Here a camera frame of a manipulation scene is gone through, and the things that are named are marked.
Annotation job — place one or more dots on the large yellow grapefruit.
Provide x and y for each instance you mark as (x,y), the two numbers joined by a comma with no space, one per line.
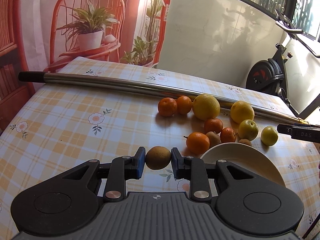
(206,106)

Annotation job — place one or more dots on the small brown kiwi fruit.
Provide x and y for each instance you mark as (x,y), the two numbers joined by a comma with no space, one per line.
(245,141)

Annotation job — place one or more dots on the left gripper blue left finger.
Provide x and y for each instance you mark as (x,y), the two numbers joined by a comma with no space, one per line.
(128,167)

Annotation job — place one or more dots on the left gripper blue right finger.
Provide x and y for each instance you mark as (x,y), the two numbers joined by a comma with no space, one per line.
(185,167)

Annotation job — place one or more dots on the red printed backdrop curtain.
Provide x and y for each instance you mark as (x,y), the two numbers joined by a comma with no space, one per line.
(126,31)

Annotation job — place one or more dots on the orange mandarin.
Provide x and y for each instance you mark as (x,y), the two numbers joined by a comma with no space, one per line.
(197,143)
(167,107)
(184,105)
(227,135)
(213,125)

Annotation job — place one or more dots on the yellow lemon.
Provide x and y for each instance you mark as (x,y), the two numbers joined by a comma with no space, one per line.
(241,111)

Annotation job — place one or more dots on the long steel pole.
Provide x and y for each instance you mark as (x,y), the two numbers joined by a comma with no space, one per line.
(143,88)

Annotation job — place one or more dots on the plaid floral tablecloth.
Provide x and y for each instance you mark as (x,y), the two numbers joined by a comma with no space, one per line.
(63,126)

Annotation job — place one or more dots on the beige round plate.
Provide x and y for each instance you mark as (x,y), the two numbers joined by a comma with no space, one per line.
(246,157)

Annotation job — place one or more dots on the black exercise bike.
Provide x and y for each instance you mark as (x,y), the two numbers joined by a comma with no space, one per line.
(269,76)

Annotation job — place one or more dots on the yellow-green round fruit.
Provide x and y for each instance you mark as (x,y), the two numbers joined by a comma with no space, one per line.
(269,136)
(248,129)

